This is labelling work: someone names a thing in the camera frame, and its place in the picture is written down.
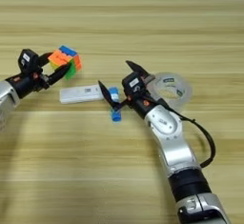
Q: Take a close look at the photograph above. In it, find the blue glue stick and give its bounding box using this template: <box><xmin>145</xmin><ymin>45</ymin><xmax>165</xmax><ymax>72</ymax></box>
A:
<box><xmin>108</xmin><ymin>86</ymin><xmax>123</xmax><ymax>123</ymax></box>

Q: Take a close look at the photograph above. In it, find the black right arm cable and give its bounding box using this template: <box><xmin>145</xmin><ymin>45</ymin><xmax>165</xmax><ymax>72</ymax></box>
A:
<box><xmin>157</xmin><ymin>97</ymin><xmax>217</xmax><ymax>170</ymax></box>

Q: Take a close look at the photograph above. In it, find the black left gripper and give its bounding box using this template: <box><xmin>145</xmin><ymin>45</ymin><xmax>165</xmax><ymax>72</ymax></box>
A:
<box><xmin>5</xmin><ymin>51</ymin><xmax>72</xmax><ymax>100</ymax></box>

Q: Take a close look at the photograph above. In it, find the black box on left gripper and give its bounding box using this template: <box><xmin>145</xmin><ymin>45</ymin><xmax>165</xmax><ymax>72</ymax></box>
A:
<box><xmin>17</xmin><ymin>48</ymin><xmax>41</xmax><ymax>73</ymax></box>

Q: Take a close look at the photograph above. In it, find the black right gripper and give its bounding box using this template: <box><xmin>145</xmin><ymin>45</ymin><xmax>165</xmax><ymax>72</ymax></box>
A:
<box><xmin>97</xmin><ymin>59</ymin><xmax>170</xmax><ymax>120</ymax></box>

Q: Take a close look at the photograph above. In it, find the white rectangular device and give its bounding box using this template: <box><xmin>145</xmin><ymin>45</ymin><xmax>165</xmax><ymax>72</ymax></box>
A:
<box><xmin>59</xmin><ymin>84</ymin><xmax>106</xmax><ymax>105</ymax></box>

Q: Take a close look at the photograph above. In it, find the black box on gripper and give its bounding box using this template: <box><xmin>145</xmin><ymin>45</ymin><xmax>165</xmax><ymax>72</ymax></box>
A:
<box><xmin>121</xmin><ymin>71</ymin><xmax>145</xmax><ymax>97</ymax></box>
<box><xmin>17</xmin><ymin>48</ymin><xmax>41</xmax><ymax>73</ymax></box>

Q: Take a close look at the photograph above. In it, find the clear tape roll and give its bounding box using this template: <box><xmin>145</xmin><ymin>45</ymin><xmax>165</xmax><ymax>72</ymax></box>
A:
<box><xmin>147</xmin><ymin>71</ymin><xmax>193</xmax><ymax>113</ymax></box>

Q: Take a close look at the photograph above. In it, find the multicolour puzzle cube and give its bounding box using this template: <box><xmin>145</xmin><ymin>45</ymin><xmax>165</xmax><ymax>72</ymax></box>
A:
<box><xmin>48</xmin><ymin>45</ymin><xmax>83</xmax><ymax>81</ymax></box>

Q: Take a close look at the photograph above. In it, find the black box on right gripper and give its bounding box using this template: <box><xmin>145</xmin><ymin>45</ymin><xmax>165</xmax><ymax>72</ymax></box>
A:
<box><xmin>121</xmin><ymin>71</ymin><xmax>145</xmax><ymax>97</ymax></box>

